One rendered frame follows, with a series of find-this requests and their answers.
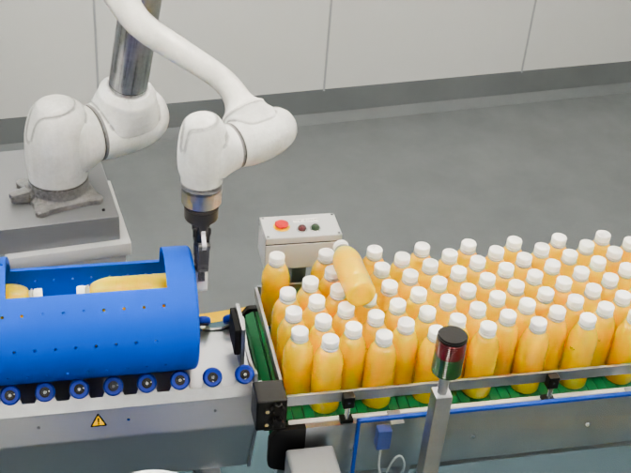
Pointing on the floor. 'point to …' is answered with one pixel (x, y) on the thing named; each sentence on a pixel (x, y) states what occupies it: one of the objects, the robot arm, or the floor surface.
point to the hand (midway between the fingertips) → (200, 277)
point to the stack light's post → (434, 432)
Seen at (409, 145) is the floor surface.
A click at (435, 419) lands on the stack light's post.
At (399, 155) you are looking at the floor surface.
